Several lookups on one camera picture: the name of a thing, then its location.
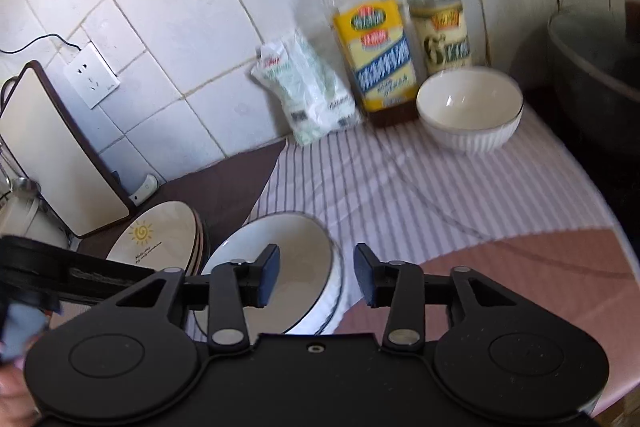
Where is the white ribbed bowl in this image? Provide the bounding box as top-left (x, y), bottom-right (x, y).
top-left (202, 212), bottom-right (344, 340)
top-left (416, 67), bottom-right (524, 154)

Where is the white sun plate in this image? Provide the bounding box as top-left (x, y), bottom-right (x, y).
top-left (106, 200), bottom-right (195, 272)

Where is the person left hand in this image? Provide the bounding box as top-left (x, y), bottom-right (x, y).
top-left (0, 358), bottom-right (39, 427)

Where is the steel ladle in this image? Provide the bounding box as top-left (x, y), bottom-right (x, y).
top-left (1, 145), bottom-right (40, 200)

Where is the white cutting board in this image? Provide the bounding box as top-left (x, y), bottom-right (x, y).
top-left (1, 61), bottom-right (134, 237)

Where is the striped pink table mat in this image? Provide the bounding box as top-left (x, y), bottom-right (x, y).
top-left (74, 103), bottom-right (640, 417)

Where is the white salt bag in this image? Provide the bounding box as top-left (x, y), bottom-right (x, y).
top-left (250, 30), bottom-right (362, 146)

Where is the white vinegar bottle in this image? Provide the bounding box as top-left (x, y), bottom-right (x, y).
top-left (407, 0), bottom-right (472, 75)

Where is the black pot with lid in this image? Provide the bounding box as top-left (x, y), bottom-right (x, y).
top-left (526, 5), bottom-right (639, 206)

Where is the cooking wine bottle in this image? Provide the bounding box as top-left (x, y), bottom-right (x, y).
top-left (323, 0), bottom-right (419, 128)

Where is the white knife handle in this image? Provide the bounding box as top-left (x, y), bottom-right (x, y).
top-left (129, 173), bottom-right (160, 206)

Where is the white wall socket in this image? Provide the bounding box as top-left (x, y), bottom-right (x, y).
top-left (63, 42), bottom-right (120, 108)

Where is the black power cable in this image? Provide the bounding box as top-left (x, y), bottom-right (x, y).
top-left (0, 32), bottom-right (84, 56)

